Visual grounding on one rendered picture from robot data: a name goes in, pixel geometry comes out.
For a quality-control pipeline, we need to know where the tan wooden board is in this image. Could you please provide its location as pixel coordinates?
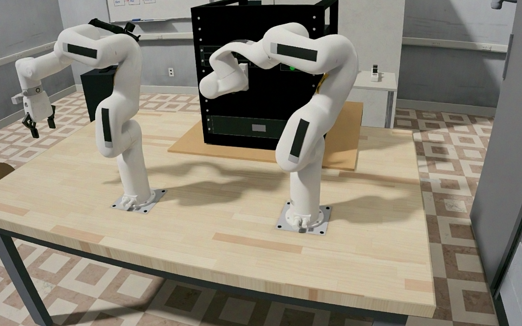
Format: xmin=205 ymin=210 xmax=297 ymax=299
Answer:
xmin=167 ymin=101 xmax=363 ymax=171

